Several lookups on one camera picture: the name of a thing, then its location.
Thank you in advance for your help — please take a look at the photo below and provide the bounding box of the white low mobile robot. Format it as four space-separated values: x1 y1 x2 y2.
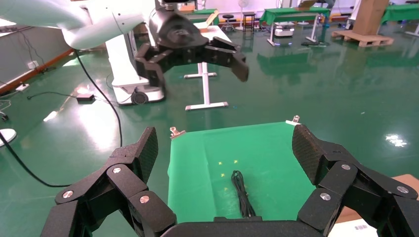
273 21 295 38

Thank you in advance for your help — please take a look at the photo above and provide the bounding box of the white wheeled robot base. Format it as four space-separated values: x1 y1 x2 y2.
105 31 166 106

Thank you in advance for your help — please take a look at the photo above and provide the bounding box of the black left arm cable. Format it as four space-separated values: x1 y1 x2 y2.
73 49 124 148

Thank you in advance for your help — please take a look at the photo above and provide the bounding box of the white standing fan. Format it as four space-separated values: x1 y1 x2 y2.
236 0 250 32

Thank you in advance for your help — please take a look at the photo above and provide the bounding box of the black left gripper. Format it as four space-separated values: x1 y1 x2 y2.
134 6 250 97

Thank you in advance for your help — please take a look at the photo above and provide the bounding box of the green table cloth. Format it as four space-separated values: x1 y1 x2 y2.
168 121 317 224

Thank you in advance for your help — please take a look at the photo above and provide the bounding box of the wooden pallet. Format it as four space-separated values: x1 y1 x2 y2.
331 29 395 48

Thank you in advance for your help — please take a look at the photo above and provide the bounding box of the tall brown cardboard carton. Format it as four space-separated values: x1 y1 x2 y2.
352 0 390 36

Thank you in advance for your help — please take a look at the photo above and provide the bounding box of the black round stool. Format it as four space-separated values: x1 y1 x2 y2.
221 14 235 33

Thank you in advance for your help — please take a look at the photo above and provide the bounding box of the black flat floor plate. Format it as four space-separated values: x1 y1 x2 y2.
300 40 330 47

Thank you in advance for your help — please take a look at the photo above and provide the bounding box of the dark square side table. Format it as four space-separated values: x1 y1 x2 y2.
242 11 256 33

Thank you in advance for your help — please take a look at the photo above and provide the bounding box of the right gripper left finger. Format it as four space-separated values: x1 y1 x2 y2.
41 126 177 237

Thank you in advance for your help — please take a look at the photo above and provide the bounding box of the black loose hanging cable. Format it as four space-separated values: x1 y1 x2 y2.
0 130 71 189

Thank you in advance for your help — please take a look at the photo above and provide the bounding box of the black wired mouse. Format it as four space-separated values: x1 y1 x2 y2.
231 170 256 219

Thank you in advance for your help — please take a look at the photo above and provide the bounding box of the white round floor base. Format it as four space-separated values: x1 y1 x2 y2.
0 128 17 147

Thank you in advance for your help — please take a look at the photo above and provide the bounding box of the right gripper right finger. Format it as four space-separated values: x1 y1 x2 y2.
291 124 419 237

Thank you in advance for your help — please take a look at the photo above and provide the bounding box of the green cloth covered table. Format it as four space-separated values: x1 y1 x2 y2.
260 7 331 47
183 8 220 26
380 3 419 37

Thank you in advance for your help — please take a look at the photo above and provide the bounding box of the black power adapter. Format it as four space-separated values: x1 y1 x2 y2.
76 93 95 104

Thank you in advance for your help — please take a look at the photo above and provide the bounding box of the brown cardboard box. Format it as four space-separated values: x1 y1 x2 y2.
327 174 419 237

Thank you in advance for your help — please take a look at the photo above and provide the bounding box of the white standing desk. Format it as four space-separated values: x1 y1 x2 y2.
183 24 232 112

